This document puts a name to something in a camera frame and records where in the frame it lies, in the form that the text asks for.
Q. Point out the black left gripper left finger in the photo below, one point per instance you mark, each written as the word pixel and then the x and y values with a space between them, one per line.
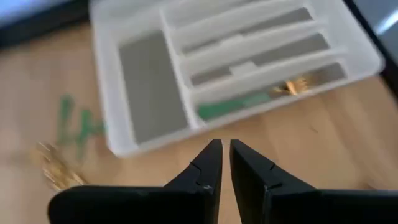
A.
pixel 140 205

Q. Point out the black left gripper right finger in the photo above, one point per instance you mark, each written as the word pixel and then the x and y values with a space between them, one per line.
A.
pixel 295 205

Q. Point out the white plastic cutlery organizer tray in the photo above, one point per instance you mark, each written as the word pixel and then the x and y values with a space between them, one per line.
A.
pixel 149 87

